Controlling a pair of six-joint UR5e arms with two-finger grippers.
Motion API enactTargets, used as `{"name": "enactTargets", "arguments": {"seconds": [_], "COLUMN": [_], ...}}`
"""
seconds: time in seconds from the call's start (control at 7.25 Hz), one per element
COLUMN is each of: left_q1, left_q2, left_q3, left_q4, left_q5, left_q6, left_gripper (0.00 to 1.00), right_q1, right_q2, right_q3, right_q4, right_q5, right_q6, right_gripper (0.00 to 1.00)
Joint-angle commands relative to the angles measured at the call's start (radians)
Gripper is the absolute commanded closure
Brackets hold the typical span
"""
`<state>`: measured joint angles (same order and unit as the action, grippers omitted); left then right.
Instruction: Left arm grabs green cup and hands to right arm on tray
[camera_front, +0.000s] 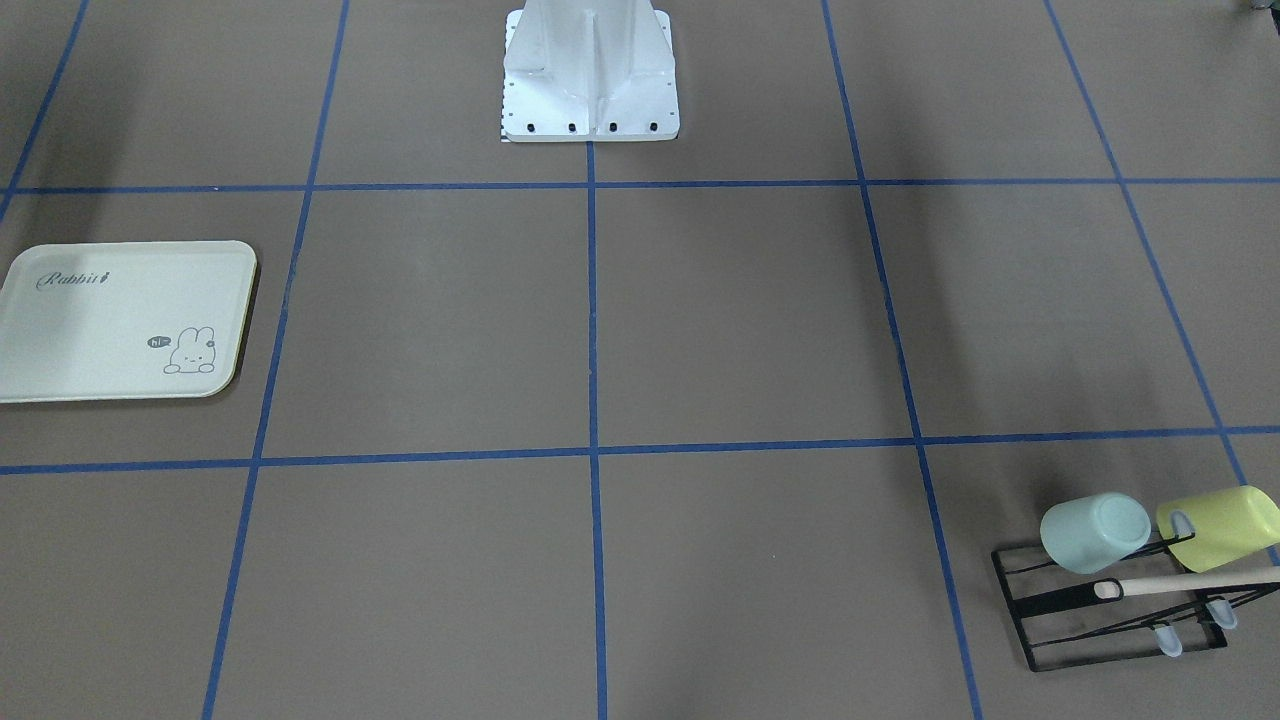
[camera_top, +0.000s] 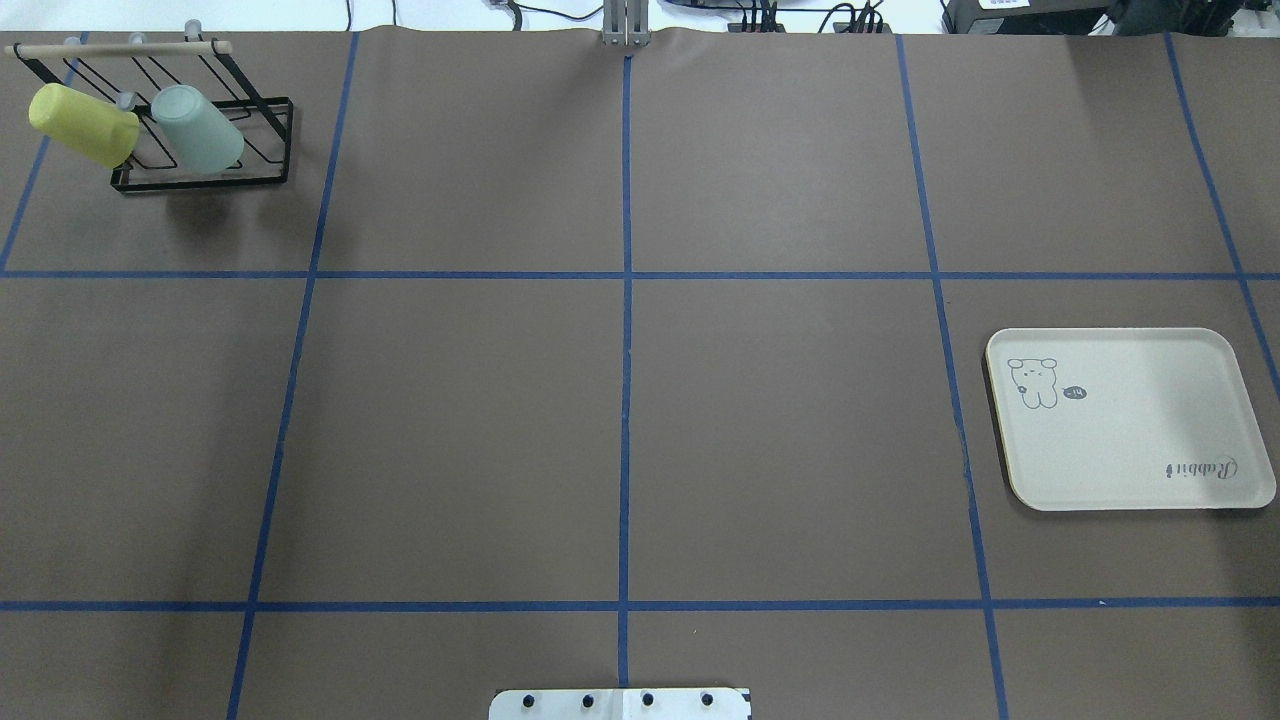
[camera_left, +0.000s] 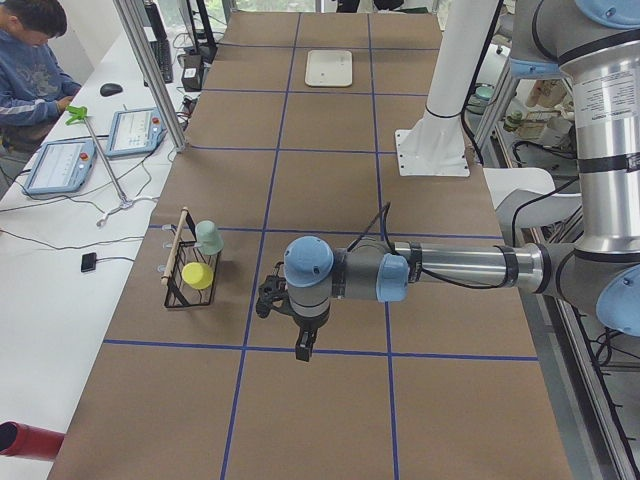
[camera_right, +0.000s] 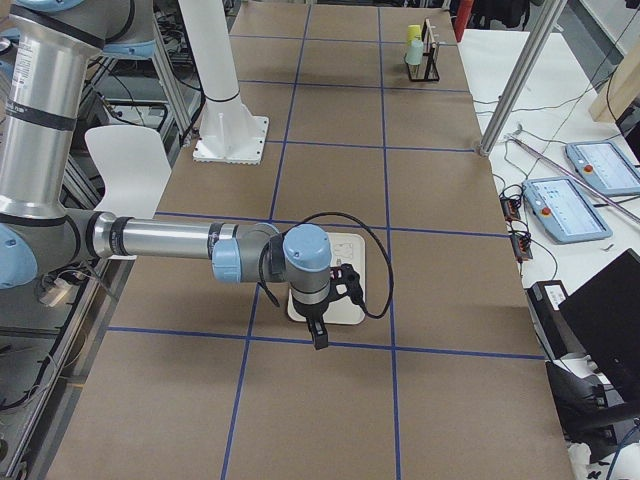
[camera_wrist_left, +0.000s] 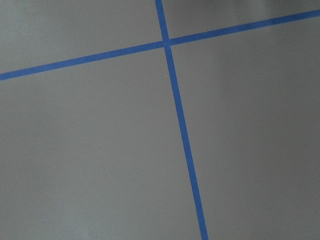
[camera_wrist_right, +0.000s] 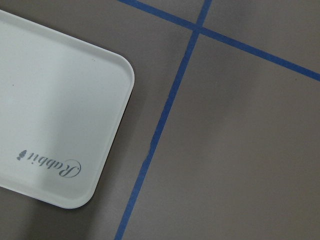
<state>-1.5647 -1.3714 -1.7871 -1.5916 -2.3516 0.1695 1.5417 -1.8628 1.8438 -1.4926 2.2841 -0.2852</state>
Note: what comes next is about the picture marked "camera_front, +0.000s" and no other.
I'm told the light green cup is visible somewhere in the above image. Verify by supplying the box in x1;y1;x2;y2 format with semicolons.
1039;492;1152;575

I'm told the cream rabbit tray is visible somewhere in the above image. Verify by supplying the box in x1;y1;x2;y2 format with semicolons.
1;240;259;404

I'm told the yellow cup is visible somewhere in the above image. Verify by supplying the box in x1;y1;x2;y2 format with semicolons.
1156;486;1279;573

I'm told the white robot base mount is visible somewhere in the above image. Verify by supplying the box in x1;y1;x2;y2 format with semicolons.
500;1;681;143

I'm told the black wire cup rack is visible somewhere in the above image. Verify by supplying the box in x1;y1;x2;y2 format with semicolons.
989;510;1277;673

